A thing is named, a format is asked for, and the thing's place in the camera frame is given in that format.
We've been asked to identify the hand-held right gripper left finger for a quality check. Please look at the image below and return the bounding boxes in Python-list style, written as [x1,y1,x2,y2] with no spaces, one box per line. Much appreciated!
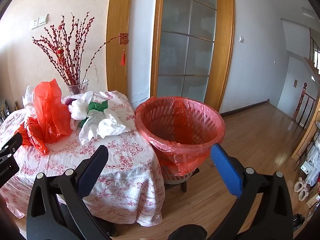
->
[26,144,112,240]

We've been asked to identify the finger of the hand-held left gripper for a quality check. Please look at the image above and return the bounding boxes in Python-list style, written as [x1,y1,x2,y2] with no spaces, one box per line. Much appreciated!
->
[0,132,23,166]

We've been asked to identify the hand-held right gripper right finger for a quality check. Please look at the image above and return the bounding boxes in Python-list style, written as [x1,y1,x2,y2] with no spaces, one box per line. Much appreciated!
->
[207,144,294,240]

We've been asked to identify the large white plastic bag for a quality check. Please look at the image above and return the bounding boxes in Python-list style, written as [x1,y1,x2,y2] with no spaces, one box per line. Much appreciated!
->
[78,109,113,146]

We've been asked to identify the red bin liner bag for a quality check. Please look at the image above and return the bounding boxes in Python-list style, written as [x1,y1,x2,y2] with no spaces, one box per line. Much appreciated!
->
[135,96,226,177]

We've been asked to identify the large red plastic bag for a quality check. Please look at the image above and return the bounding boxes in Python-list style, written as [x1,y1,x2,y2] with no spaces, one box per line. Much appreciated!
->
[32,78,73,137]

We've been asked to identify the lattice plastic wastebasket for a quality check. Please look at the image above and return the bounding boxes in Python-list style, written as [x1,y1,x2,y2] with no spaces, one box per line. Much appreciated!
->
[135,96,226,184]

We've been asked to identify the small twisted red plastic bag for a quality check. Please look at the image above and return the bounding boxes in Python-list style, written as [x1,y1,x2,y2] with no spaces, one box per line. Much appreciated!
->
[14,117,49,156]

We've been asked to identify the floral pink white tablecloth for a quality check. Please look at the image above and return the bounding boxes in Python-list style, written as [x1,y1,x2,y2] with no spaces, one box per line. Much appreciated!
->
[0,90,166,228]

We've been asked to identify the dark wooden stool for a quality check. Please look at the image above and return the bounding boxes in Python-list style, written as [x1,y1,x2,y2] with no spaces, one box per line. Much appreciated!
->
[164,167,200,193]

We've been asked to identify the crumpled white tissue paper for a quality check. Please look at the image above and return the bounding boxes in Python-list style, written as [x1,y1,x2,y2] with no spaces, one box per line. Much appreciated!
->
[98,117,133,139]

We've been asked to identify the translucent white plastic bag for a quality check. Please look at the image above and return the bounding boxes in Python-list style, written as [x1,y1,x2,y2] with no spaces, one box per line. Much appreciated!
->
[68,91,94,120]

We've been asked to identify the green plastic bag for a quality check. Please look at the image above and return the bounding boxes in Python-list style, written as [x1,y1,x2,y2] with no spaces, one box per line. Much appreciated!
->
[79,100,109,128]

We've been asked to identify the fluffy beige slipper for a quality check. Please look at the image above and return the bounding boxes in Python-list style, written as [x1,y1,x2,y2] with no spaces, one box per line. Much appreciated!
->
[293,177,304,193]
[298,187,309,202]

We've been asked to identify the glass vase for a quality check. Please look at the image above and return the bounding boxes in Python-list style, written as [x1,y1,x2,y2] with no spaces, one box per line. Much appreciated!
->
[66,78,89,96]

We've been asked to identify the wooden shoe rack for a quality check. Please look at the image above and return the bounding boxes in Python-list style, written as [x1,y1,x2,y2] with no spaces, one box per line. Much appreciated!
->
[291,105,320,205]

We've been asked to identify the black shoe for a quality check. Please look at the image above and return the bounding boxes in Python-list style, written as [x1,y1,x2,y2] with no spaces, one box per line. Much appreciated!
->
[292,213,306,232]

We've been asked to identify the wooden stair railing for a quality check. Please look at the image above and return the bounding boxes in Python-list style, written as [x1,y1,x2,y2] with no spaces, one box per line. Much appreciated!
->
[292,82,317,130]

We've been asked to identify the red bud branches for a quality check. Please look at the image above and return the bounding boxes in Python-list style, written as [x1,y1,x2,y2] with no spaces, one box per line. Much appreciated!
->
[32,12,118,87]

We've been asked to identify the red knot tassel ornament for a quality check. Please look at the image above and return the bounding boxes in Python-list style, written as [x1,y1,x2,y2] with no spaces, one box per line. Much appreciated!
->
[118,32,130,66]

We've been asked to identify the wooden glazed door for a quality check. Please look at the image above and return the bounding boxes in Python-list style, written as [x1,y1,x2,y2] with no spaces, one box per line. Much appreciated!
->
[150,0,236,113]

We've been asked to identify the wooden wall trim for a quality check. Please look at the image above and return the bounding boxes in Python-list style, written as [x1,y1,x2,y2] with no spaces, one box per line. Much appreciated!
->
[106,0,134,93]

